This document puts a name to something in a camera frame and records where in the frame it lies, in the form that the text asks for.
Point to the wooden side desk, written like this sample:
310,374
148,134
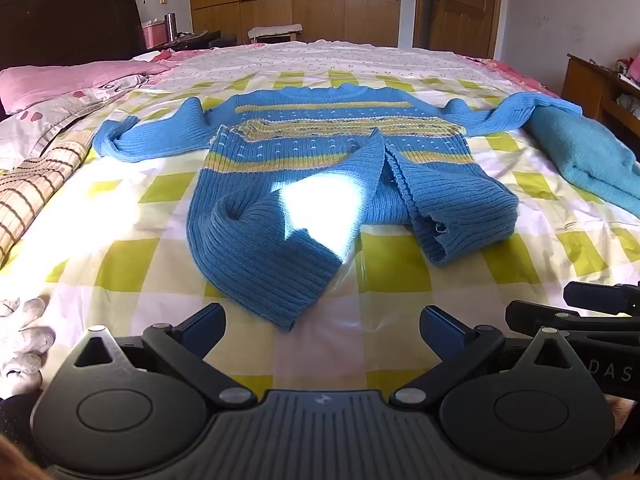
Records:
595,85

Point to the pink floral bed cover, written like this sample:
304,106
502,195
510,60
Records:
510,77

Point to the stool with white cloth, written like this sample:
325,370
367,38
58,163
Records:
274,32

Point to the white plush toy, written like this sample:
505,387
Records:
25,345

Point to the brown plaid cloth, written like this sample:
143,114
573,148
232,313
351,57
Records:
35,185

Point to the wooden door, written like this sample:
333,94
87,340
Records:
465,5

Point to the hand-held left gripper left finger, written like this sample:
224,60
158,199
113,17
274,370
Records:
202,327

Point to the teal folded blanket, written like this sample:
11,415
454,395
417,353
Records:
590,160

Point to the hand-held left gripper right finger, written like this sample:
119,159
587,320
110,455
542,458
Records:
442,330

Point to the blue striped knit sweater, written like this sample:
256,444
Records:
300,160

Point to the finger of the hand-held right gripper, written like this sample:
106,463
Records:
600,299
575,325

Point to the metal thermos bottle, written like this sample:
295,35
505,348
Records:
172,27

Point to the pink pillow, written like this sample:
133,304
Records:
60,82

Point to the pink plastic basket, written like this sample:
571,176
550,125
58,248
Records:
154,36

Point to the dark wooden headboard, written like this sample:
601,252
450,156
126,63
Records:
65,15

